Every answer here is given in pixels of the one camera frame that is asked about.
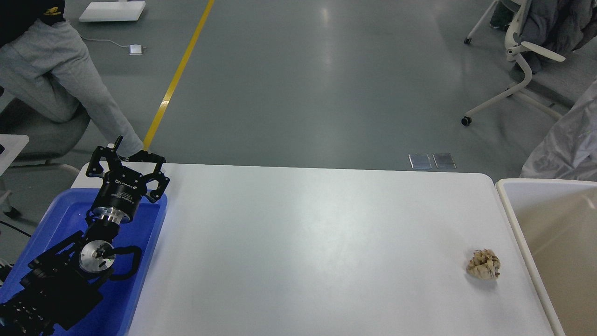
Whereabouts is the right metal floor plate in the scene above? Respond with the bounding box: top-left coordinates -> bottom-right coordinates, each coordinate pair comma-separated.
432,153 -> 457,169

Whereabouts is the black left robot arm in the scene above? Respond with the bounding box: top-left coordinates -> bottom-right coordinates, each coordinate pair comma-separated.
1,138 -> 170,336

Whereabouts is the person in grey trousers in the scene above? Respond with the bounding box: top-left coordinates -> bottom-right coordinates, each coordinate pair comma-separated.
0,0 -> 145,161

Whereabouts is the beige plastic bin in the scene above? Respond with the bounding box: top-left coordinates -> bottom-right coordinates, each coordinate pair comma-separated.
495,178 -> 597,336

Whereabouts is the left metal floor plate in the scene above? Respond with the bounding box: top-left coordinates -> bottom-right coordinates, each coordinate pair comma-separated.
409,154 -> 432,170

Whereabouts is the white power adapter with cable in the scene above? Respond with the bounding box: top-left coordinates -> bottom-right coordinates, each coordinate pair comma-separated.
81,36 -> 145,56

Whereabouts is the metal floor plate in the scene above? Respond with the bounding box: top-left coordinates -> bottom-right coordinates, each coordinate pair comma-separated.
409,154 -> 432,170
432,153 -> 457,169

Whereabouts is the person in white coverall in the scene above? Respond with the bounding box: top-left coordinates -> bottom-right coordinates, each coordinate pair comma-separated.
520,82 -> 597,182

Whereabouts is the blue plastic bin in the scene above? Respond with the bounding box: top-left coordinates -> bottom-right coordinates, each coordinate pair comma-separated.
1,189 -> 167,336

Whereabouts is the grey office chair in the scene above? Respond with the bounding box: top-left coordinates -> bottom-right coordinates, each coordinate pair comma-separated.
0,98 -> 90,175

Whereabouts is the white flat board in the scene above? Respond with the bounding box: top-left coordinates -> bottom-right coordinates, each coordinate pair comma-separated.
79,0 -> 146,22

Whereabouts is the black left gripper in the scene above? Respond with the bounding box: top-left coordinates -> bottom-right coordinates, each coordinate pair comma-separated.
87,136 -> 170,223

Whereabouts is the crumpled brown paper ball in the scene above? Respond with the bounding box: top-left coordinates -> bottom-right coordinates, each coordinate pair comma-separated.
465,249 -> 501,280

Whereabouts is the white office chair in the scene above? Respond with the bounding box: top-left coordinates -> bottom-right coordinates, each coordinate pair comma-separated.
461,0 -> 597,127

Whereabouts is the white side table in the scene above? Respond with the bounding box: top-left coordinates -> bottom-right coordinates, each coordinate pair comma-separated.
0,134 -> 29,175

